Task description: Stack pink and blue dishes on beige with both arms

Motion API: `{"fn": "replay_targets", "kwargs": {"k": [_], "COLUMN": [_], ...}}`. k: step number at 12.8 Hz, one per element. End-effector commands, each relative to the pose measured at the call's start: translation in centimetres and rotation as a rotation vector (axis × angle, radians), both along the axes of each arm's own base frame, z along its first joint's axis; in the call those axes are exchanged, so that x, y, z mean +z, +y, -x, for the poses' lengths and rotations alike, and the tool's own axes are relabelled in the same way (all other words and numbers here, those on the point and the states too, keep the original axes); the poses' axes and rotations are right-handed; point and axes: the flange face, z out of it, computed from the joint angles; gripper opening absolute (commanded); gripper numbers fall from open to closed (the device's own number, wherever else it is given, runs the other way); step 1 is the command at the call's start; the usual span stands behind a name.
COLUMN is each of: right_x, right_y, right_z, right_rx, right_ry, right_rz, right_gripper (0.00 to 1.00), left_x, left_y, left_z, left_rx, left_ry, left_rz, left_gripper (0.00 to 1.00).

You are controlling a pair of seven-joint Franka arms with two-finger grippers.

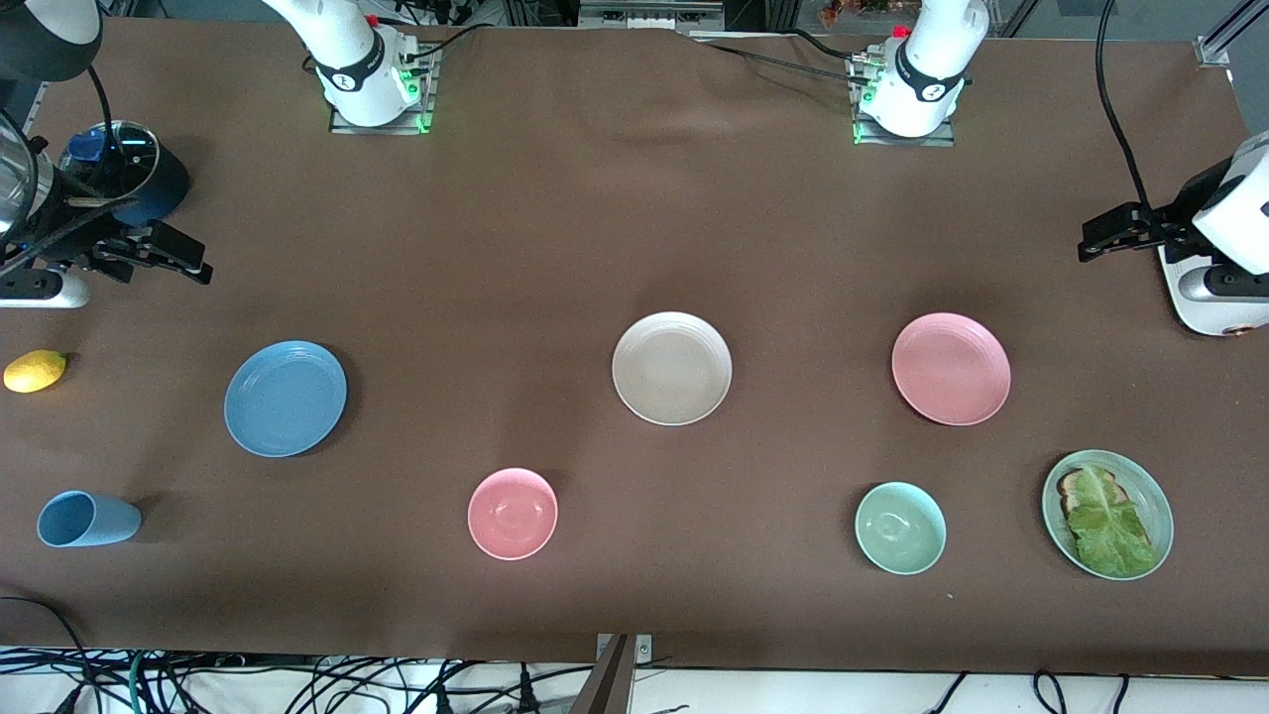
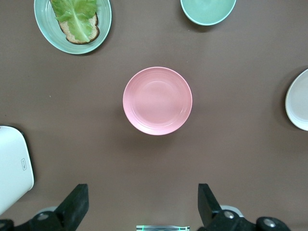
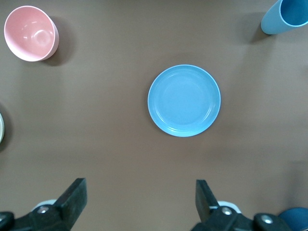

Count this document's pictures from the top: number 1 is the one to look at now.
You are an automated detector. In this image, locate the dark slanted post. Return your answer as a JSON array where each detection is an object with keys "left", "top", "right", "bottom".
[{"left": 570, "top": 635, "right": 635, "bottom": 714}]

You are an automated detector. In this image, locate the pink bowl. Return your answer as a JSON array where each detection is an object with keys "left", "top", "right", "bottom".
[{"left": 467, "top": 467, "right": 559, "bottom": 562}]

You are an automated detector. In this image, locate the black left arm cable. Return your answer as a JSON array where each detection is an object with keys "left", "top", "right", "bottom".
[{"left": 1094, "top": 0, "right": 1159, "bottom": 217}]

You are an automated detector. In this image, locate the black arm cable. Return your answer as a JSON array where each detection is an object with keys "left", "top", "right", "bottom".
[
  {"left": 1094, "top": 0, "right": 1159, "bottom": 217},
  {"left": 0, "top": 64, "right": 140, "bottom": 279}
]

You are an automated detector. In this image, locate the blue cup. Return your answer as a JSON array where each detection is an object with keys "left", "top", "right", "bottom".
[{"left": 36, "top": 490, "right": 143, "bottom": 548}]

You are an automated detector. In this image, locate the aluminium corner profile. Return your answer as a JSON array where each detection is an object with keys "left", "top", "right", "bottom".
[{"left": 1195, "top": 0, "right": 1269, "bottom": 68}]

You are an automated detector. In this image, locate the red orange flower bunch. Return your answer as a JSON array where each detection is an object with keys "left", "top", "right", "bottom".
[{"left": 819, "top": 0, "right": 898, "bottom": 27}]

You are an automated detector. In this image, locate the beige plate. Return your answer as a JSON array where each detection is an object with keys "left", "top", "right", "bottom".
[{"left": 611, "top": 311, "right": 734, "bottom": 427}]

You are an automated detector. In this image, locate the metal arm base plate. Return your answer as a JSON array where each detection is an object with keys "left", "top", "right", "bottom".
[
  {"left": 851, "top": 50, "right": 958, "bottom": 148},
  {"left": 329, "top": 45, "right": 437, "bottom": 135}
]

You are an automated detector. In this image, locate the green plate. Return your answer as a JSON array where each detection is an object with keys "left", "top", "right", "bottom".
[{"left": 1041, "top": 449, "right": 1176, "bottom": 582}]

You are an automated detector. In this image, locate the glass pot lid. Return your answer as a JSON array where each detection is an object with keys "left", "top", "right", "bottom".
[{"left": 59, "top": 120, "right": 161, "bottom": 206}]

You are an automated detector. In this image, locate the dark blue pot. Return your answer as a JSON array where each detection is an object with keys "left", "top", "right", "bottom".
[{"left": 58, "top": 119, "right": 191, "bottom": 227}]

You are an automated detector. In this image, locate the blue plate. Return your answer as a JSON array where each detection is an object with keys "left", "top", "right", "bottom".
[{"left": 223, "top": 340, "right": 349, "bottom": 459}]

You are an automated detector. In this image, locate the toasted bread slice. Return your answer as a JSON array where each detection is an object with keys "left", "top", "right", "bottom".
[{"left": 1057, "top": 468, "right": 1157, "bottom": 551}]

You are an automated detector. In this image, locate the green bowl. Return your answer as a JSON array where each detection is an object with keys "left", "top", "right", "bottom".
[{"left": 855, "top": 481, "right": 948, "bottom": 576}]

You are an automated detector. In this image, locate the white toaster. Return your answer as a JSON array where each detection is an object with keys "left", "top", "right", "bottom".
[{"left": 1158, "top": 243, "right": 1269, "bottom": 338}]

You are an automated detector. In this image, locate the black base cable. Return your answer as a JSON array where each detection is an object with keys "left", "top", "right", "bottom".
[{"left": 694, "top": 38, "right": 878, "bottom": 88}]

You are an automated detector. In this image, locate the black curved floor cable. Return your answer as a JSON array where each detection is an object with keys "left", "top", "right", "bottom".
[{"left": 0, "top": 595, "right": 92, "bottom": 687}]

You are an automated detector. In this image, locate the green lettuce leaf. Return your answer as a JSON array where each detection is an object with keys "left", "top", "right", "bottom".
[{"left": 1064, "top": 466, "right": 1159, "bottom": 579}]

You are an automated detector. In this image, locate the yellow lemon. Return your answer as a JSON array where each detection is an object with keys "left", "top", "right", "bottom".
[{"left": 3, "top": 350, "right": 68, "bottom": 395}]

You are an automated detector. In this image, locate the pink plate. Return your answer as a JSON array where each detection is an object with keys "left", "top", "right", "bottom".
[{"left": 891, "top": 312, "right": 1012, "bottom": 427}]

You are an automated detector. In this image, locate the brown table cloth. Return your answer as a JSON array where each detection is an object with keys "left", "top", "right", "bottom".
[{"left": 0, "top": 18, "right": 1269, "bottom": 677}]

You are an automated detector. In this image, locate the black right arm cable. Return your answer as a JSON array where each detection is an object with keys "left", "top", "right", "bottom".
[{"left": 0, "top": 64, "right": 140, "bottom": 279}]

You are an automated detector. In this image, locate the aluminium frame bar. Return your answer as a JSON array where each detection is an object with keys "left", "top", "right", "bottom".
[{"left": 578, "top": 0, "right": 725, "bottom": 37}]

